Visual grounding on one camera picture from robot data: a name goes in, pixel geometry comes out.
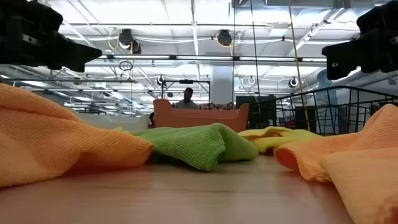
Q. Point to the orange plastic basket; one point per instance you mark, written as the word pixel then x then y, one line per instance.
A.
pixel 192 118

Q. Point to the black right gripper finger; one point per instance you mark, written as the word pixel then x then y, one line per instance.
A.
pixel 334 74
pixel 342 53

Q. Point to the white plastic basket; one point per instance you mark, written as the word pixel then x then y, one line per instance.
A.
pixel 109 122

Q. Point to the green microfiber towel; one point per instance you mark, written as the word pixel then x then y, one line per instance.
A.
pixel 186 143

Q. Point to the person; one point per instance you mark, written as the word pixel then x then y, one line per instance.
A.
pixel 186 102

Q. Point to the black metal frame stand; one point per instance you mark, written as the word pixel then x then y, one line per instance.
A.
pixel 186 81

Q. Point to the black overhead rail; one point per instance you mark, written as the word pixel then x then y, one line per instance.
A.
pixel 186 58

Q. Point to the yellow microfiber towel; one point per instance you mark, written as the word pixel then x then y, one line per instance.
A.
pixel 280 140

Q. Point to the orange microfiber towel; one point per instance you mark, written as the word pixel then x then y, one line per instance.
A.
pixel 46 140
pixel 357 161

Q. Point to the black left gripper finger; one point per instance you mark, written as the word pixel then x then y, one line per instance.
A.
pixel 76 68
pixel 74 53

